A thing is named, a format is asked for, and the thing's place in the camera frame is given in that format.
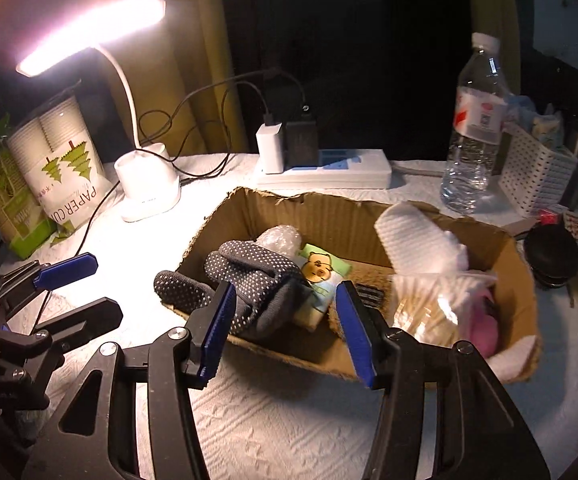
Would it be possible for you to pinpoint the clear plastic water bottle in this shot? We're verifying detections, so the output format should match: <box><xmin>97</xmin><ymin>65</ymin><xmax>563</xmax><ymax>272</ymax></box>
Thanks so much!
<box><xmin>440</xmin><ymin>32</ymin><xmax>510</xmax><ymax>214</ymax></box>

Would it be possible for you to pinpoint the brown cardboard box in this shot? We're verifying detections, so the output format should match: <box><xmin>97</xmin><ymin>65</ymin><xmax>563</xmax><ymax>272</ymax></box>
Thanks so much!
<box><xmin>178</xmin><ymin>188</ymin><xmax>542</xmax><ymax>388</ymax></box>

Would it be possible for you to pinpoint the brown scrubbing sponge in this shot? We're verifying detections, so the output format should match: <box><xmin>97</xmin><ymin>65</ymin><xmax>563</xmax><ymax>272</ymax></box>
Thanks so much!
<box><xmin>345</xmin><ymin>261</ymin><xmax>393</xmax><ymax>315</ymax></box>

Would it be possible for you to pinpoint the white fluffy towel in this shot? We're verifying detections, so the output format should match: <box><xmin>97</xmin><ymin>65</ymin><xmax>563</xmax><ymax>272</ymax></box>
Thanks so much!
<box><xmin>446</xmin><ymin>218</ymin><xmax>541</xmax><ymax>384</ymax></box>

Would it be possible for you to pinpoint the bubble wrap ball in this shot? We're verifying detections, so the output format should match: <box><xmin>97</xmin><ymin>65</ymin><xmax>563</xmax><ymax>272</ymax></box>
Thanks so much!
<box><xmin>255</xmin><ymin>224</ymin><xmax>302</xmax><ymax>259</ymax></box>

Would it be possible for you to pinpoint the clear bag of sticks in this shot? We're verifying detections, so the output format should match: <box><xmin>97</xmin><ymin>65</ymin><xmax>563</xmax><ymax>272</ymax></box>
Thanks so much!
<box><xmin>385</xmin><ymin>271</ymin><xmax>498</xmax><ymax>347</ymax></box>

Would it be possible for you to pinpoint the white perforated basket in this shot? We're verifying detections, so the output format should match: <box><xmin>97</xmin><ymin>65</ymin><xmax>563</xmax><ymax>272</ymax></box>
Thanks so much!
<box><xmin>498</xmin><ymin>122</ymin><xmax>578</xmax><ymax>217</ymax></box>

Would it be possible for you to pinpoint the white desk lamp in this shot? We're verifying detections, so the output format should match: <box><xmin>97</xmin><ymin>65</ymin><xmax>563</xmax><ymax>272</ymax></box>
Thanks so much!
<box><xmin>14</xmin><ymin>0</ymin><xmax>183</xmax><ymax>224</ymax></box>

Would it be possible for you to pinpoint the paper cups package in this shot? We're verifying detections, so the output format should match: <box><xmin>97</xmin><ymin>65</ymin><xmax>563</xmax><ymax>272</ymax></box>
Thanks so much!
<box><xmin>7</xmin><ymin>96</ymin><xmax>112</xmax><ymax>237</ymax></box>

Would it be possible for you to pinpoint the yellow curtain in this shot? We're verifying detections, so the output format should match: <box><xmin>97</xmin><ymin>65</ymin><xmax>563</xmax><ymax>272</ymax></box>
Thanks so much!
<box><xmin>127</xmin><ymin>0</ymin><xmax>249</xmax><ymax>154</ymax></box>

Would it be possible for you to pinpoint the black round zip case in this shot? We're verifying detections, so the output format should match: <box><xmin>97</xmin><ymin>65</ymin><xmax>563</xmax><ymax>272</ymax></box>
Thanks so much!
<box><xmin>524</xmin><ymin>224</ymin><xmax>578</xmax><ymax>288</ymax></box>

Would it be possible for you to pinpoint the green bear tissue pack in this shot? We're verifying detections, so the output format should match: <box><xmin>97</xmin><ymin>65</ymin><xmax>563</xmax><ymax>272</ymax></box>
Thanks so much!
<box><xmin>292</xmin><ymin>244</ymin><xmax>352</xmax><ymax>332</ymax></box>

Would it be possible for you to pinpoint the grey polka dot sock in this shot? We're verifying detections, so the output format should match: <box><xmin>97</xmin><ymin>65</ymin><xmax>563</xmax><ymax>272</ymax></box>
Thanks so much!
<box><xmin>153</xmin><ymin>240</ymin><xmax>312</xmax><ymax>340</ymax></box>

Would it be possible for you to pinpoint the white charger plug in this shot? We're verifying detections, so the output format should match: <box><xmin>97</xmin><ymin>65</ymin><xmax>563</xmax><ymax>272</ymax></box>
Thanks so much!
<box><xmin>255</xmin><ymin>124</ymin><xmax>283</xmax><ymax>174</ymax></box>

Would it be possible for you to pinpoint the white power strip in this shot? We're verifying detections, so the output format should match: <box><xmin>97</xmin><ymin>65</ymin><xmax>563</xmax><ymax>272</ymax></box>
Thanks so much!
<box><xmin>250</xmin><ymin>150</ymin><xmax>392</xmax><ymax>190</ymax></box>

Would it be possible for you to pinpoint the pink plush item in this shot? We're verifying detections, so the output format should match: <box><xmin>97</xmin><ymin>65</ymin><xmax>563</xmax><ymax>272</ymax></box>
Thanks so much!
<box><xmin>463</xmin><ymin>288</ymin><xmax>498</xmax><ymax>359</ymax></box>

